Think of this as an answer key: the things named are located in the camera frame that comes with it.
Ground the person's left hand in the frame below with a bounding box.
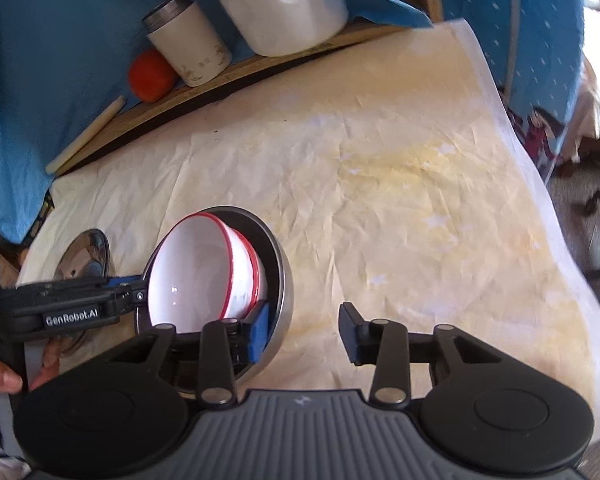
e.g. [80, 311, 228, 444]
[0, 342, 63, 416]

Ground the pale wooden rolling pin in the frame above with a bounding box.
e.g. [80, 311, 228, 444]
[46, 95, 127, 174]

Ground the white thermos cup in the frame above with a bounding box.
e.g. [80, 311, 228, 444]
[141, 0, 232, 87]

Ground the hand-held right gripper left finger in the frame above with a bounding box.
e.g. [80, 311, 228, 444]
[100, 300, 272, 406]

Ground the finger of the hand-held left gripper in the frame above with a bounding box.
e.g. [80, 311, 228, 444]
[99, 274, 150, 317]

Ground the white bowl with red rim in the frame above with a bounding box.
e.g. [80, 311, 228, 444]
[147, 212, 262, 335]
[214, 214, 270, 318]

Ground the red tomato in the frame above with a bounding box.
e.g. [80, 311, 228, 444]
[128, 50, 177, 102]

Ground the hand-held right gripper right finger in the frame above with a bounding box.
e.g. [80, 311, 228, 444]
[339, 301, 506, 405]

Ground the cream tablecloth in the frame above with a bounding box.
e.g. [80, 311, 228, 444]
[17, 19, 600, 445]

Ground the curved wooden board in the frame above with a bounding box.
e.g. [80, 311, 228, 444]
[55, 15, 433, 177]

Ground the blue dotted cloth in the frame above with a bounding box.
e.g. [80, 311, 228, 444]
[432, 0, 587, 182]

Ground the white plastic jug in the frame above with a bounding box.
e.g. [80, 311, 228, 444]
[217, 0, 350, 57]

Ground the steel bowl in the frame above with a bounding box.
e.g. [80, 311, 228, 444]
[135, 205, 295, 394]

